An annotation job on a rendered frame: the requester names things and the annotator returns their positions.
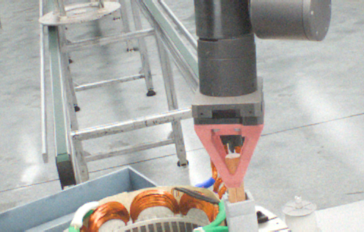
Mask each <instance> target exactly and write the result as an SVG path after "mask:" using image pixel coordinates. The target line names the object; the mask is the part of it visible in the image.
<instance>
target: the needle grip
mask: <svg viewBox="0 0 364 232"><path fill-rule="evenodd" d="M240 158H241V155H240V153H230V154H228V155H227V156H226V157H225V162H226V165H227V168H228V169H229V171H230V172H231V173H234V172H235V171H236V168H237V167H238V165H239V159H240ZM228 194H229V201H230V203H237V202H240V201H244V200H245V188H244V181H243V182H242V184H241V186H240V187H239V188H228Z"/></svg>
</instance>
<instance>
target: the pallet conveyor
mask: <svg viewBox="0 0 364 232"><path fill-rule="evenodd" d="M118 1H119V4H120V15H121V18H122V22H123V28H122V29H121V30H120V33H116V34H113V35H103V36H100V37H94V38H90V39H86V40H77V41H73V42H72V41H71V40H69V39H67V36H66V34H65V32H66V31H67V30H66V29H68V28H67V27H65V25H61V26H48V44H49V56H50V81H51V105H52V117H53V130H54V152H55V159H56V167H57V172H58V176H59V181H60V183H61V187H62V190H63V189H64V187H65V186H67V187H68V188H70V187H72V186H75V185H77V184H80V183H85V182H86V181H90V180H89V173H88V169H87V164H86V162H91V161H95V160H99V159H108V158H110V157H114V156H119V155H123V154H127V153H135V152H138V151H144V150H147V149H151V148H159V147H162V146H165V145H171V144H175V151H176V155H177V157H178V159H179V160H178V162H177V165H178V166H179V167H181V170H182V171H186V170H189V167H188V165H189V160H187V159H186V147H185V142H184V138H183V131H182V128H181V120H184V119H186V118H191V117H192V107H191V106H190V107H186V108H182V109H179V108H178V101H177V98H176V94H175V86H174V78H173V74H172V67H171V64H170V57H171V58H172V60H173V61H174V64H175V65H176V66H177V68H178V69H179V71H180V73H181V75H182V76H183V77H184V78H185V80H186V83H187V84H188V85H189V87H190V88H191V89H192V92H193V93H194V94H195V93H196V90H197V86H198V84H199V76H198V66H197V57H196V56H195V55H194V53H193V52H192V50H191V49H190V48H189V47H188V46H187V45H186V43H185V42H184V40H182V38H181V37H180V35H179V34H178V33H177V32H176V30H175V29H174V27H173V26H172V24H171V23H170V22H169V21H168V19H167V17H166V16H164V14H163V13H162V11H161V10H160V9H159V8H158V6H157V5H156V3H155V1H154V0H130V2H131V9H132V16H133V19H134V26H135V30H136V31H135V32H131V30H130V26H129V22H128V16H127V12H126V5H125V0H118ZM157 2H158V3H159V4H160V5H161V6H162V8H163V9H164V10H165V11H166V12H167V14H168V16H169V17H170V18H171V19H172V20H173V22H174V23H175V25H176V26H177V27H178V28H179V29H180V31H181V32H182V34H183V35H184V36H185V37H186V39H187V40H188V41H189V42H190V43H191V44H192V46H193V48H194V49H195V50H196V52H197V41H196V40H194V38H193V37H192V35H191V34H189V32H188V31H187V30H186V28H185V27H184V26H183V24H182V23H181V22H180V21H179V20H178V18H177V17H176V16H174V13H173V12H172V10H170V9H169V8H168V6H167V5H166V4H165V3H164V2H163V0H157ZM139 9H141V11H142V12H143V14H144V15H145V17H146V19H147V20H148V22H149V23H150V26H151V27H152V28H149V29H143V25H142V19H141V15H140V11H139ZM151 35H156V45H157V49H158V53H159V59H160V64H161V70H162V78H163V82H164V89H165V93H166V97H167V103H168V112H162V113H158V114H154V115H149V116H145V117H137V118H133V119H130V120H124V121H120V122H117V123H109V124H105V125H102V126H96V127H92V128H86V129H80V130H79V125H78V122H77V119H76V113H75V112H79V110H80V108H79V106H78V101H77V98H76V92H79V91H82V90H88V89H92V88H98V87H104V86H108V85H111V84H117V83H120V82H127V81H133V80H137V79H143V78H144V79H145V86H146V88H147V90H148V91H147V96H153V95H156V92H155V91H153V89H154V86H153V80H152V76H151V72H150V62H149V58H148V51H147V47H146V44H145V37H148V36H151ZM135 39H137V40H138V47H139V54H140V58H141V62H142V68H141V69H140V70H139V72H138V74H134V75H130V76H121V77H117V78H114V79H109V80H105V81H99V82H92V83H89V84H83V85H79V84H78V83H76V82H74V81H73V77H72V74H71V70H70V65H69V64H70V63H73V60H72V59H71V58H70V52H74V51H79V50H83V49H86V48H92V47H96V46H105V45H109V44H113V43H119V42H122V41H126V45H127V46H128V48H127V49H126V51H129V53H132V52H134V47H133V46H132V45H133V44H132V40H135ZM40 77H41V129H42V156H43V161H44V164H45V163H48V139H47V118H46V78H45V58H44V25H42V24H41V23H40ZM162 123H171V126H172V130H171V131H170V132H169V134H168V136H167V138H163V139H158V140H154V141H150V142H142V143H139V144H135V145H130V146H126V147H123V148H115V149H111V150H108V151H102V152H99V153H90V152H89V151H87V150H86V149H85V148H83V146H82V142H81V141H85V140H89V139H94V138H97V137H102V136H109V135H113V134H119V133H122V132H126V131H131V130H137V129H141V128H147V127H150V126H156V125H159V124H162Z"/></svg>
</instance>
